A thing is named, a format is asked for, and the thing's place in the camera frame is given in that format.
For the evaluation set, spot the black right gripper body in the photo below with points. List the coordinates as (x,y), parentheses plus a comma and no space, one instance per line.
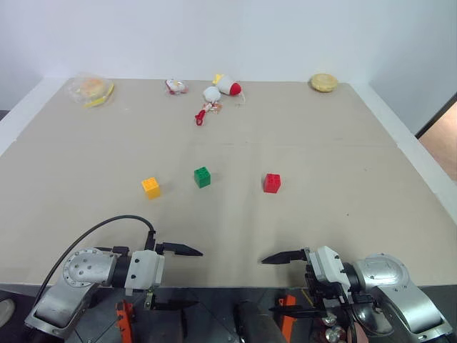
(323,291)

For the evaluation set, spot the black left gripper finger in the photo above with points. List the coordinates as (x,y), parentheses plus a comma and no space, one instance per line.
(173,306)
(184,250)

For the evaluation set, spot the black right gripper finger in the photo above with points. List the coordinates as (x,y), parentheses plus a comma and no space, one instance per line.
(298,311)
(285,257)

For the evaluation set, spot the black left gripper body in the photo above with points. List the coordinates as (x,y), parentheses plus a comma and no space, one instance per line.
(162,247)

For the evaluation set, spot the dark rounded cylinder under table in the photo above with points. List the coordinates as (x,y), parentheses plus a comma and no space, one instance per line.
(255,321)

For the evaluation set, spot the beige table cover sheet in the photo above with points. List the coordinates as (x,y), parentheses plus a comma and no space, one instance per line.
(228,214)

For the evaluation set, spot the yellow studded block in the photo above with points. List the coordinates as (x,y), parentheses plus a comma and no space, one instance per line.
(151,188)

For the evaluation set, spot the green studded block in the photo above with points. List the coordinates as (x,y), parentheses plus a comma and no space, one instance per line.
(202,177)

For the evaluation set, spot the red studded block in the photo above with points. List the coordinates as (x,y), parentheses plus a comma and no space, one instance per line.
(272,183)

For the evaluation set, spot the small red white packaged toy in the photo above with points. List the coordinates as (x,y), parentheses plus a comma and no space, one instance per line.
(175,86)

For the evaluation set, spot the white rounded object on floor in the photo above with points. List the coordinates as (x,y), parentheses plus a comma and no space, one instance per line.
(5,310)

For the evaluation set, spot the white plush with red tip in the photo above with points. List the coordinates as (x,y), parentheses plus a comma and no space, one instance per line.
(228,85)

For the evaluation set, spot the burger in clear plastic bag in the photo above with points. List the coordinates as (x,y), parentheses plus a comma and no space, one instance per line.
(92,91)

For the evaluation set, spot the pale yellow round bun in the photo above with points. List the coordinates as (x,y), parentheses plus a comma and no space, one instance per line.
(323,82)

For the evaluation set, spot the orange bracket under table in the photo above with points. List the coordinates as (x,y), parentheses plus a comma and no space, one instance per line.
(124,319)
(287,312)

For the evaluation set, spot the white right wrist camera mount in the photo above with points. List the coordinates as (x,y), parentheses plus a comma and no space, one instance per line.
(326,264)

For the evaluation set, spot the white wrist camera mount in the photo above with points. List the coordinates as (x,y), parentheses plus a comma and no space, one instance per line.
(326,264)
(144,269)

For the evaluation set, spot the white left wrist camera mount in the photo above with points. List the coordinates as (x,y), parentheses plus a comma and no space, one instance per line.
(144,269)

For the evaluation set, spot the brown door with dark frame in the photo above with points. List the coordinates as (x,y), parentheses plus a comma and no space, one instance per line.
(441,135)

